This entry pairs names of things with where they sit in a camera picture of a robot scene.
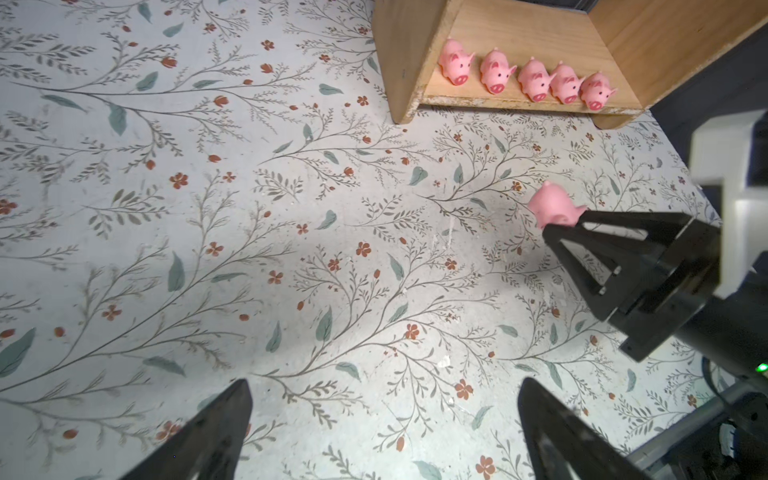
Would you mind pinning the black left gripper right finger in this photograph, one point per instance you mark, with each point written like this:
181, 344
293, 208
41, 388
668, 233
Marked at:
561, 446

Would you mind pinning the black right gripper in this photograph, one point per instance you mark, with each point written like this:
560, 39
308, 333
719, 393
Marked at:
663, 287

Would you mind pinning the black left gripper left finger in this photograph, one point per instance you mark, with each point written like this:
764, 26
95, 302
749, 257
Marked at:
208, 446

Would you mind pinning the pink pig toy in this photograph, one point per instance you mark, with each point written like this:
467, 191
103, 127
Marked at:
496, 71
552, 205
535, 80
566, 85
455, 63
596, 90

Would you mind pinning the wooden shelf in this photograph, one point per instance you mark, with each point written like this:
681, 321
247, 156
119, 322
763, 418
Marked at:
646, 49

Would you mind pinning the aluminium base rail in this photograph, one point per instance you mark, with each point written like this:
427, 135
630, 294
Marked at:
709, 444

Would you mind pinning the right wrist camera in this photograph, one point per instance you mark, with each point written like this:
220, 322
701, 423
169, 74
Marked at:
720, 153

